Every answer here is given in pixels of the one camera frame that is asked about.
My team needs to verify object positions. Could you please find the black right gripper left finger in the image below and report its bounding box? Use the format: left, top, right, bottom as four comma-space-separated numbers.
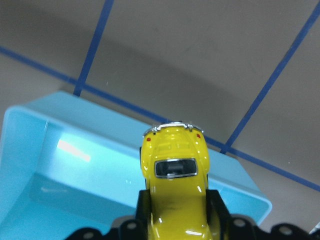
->
134, 189, 155, 240

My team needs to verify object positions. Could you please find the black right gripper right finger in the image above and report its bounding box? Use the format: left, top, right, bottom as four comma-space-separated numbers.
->
206, 189, 231, 240

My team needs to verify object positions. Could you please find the yellow beetle toy car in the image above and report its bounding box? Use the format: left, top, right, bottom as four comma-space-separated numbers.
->
140, 121, 213, 240

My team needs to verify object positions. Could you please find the turquoise plastic bin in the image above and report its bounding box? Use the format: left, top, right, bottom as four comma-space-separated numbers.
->
0, 91, 273, 240

